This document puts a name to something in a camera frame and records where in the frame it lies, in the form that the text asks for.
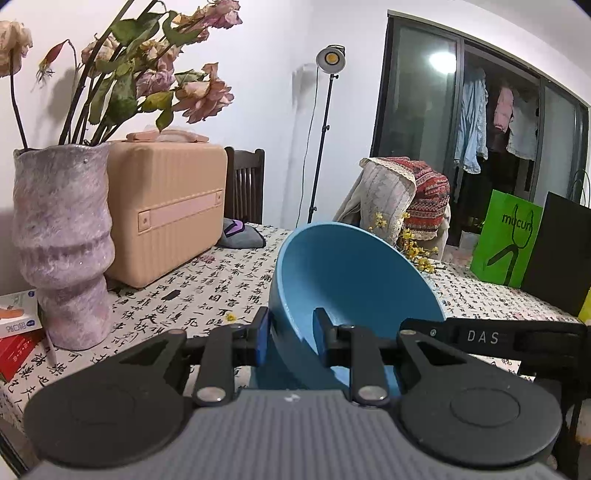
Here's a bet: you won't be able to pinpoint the chair with patterned blankets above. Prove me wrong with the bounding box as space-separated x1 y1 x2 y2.
332 175 453 261

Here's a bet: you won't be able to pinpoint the yellow flower branch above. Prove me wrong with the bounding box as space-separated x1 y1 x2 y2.
367 212 441 275

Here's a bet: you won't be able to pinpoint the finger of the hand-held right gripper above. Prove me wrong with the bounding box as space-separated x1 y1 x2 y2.
400 316 458 348

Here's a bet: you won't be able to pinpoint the dried pink roses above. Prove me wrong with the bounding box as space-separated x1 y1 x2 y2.
0 0 243 147

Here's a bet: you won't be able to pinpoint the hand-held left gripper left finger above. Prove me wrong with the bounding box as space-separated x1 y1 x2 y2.
117 307 271 408

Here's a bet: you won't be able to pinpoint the hanging pink garment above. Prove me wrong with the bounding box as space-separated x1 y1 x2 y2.
492 85 515 131

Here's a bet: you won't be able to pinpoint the white and blue box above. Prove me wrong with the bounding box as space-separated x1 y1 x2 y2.
0 289 43 339

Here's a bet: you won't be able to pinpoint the studio light on stand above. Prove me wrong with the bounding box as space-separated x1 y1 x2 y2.
307 45 348 228

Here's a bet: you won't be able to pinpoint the green paper bag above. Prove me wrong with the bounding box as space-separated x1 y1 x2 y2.
469 189 544 289

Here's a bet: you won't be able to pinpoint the grey purple pouch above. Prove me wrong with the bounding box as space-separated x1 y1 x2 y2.
216 218 267 248

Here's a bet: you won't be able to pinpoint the dark sliding glass door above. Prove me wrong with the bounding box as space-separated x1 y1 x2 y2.
369 11 591 241

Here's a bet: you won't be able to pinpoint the dark wooden chair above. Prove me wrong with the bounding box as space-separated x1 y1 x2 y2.
224 147 266 225

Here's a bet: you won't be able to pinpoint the hanging white garment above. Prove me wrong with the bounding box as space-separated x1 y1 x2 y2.
506 95 540 161

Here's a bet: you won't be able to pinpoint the black paper bag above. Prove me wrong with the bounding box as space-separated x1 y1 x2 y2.
519 170 591 318

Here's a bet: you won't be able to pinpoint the blue bowl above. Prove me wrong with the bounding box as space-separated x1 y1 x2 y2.
255 222 447 393

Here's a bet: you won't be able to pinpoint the red box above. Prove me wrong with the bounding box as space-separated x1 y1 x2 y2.
0 330 45 383

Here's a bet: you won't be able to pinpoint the hanging light blue shirt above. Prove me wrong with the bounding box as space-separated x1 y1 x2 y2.
454 69 489 175

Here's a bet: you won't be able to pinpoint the pink small suitcase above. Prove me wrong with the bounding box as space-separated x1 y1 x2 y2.
104 130 228 291

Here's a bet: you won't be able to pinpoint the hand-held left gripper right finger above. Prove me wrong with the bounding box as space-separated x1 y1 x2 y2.
313 308 467 408

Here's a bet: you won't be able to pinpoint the lilac grey vase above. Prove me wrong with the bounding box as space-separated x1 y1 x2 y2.
12 143 116 350

